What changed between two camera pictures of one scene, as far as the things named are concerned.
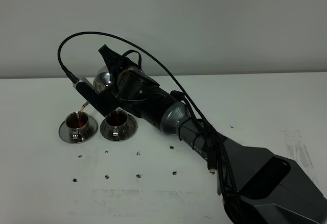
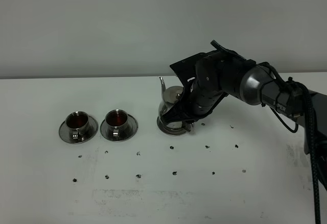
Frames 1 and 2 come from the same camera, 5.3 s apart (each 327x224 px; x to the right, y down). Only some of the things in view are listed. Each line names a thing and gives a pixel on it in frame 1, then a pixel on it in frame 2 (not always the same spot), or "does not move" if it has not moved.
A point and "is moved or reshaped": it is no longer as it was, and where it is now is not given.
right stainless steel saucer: x=131 y=128 does not move
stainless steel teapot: x=101 y=81 is moved or reshaped
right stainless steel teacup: x=116 y=120 does not move
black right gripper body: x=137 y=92 -> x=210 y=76
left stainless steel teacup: x=77 y=123 does not move
